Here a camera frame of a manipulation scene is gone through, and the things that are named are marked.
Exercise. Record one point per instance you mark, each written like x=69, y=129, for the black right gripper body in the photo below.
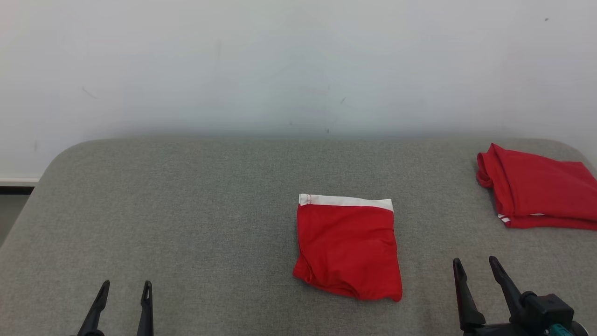
x=536, y=312

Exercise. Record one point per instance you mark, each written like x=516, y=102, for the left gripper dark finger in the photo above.
x=145, y=312
x=95, y=312

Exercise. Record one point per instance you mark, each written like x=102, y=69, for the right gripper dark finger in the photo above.
x=506, y=287
x=466, y=298

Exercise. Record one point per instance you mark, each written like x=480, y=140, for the red Bulls 23 jersey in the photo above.
x=536, y=191

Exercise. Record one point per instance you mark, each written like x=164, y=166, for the red shorts with white stripes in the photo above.
x=347, y=252

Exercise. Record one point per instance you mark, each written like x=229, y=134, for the grey fabric sofa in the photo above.
x=186, y=210

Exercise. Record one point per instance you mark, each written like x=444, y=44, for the white and black baseboard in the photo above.
x=18, y=185

